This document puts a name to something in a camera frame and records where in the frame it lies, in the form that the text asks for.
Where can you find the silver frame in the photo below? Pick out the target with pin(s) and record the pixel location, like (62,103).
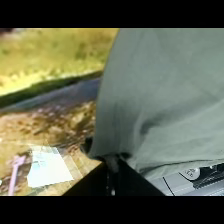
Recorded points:
(186,185)

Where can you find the brown T-shirt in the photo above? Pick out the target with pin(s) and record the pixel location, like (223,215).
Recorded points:
(160,96)

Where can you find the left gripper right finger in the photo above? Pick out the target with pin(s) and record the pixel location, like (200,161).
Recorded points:
(133,181)

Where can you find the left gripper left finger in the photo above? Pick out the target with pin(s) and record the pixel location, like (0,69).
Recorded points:
(93,181)

